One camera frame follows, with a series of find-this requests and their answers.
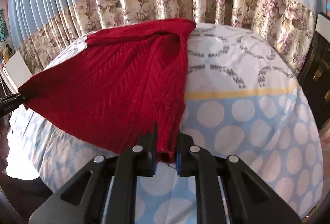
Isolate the dark wooden cabinet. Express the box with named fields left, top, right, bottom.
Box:
left=298, top=12, right=330, bottom=129

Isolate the red knitted sweater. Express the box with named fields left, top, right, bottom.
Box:
left=18, top=18, right=196, bottom=161

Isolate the white furniture panel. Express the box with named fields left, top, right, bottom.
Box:
left=3, top=51, right=32, bottom=91

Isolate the white patterned bed sheet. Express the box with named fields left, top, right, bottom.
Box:
left=8, top=23, right=323, bottom=217

